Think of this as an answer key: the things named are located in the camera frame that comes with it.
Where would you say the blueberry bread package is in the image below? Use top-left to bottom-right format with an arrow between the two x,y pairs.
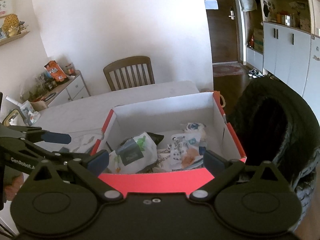
181,122 -> 207,141

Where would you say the brown wooden chair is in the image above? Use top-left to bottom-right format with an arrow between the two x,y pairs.
103,56 -> 155,91

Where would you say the white green tissue pack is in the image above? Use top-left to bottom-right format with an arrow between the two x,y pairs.
107,132 -> 158,174

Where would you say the person right hand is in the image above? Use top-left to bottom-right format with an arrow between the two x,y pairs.
4,174 -> 24,201

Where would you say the pair of sneakers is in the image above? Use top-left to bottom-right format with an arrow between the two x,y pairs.
248,68 -> 264,79

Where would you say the white orange snack packet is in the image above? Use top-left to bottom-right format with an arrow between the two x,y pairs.
156,132 -> 203,172

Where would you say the white sideboard with drawers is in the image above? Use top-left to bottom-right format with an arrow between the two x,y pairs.
31,70 -> 91,111

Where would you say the orange snack bag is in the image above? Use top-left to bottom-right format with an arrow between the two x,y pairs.
44,61 -> 67,82

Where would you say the white cabinet wall unit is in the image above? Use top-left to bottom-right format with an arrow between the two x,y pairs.
238,0 -> 319,115

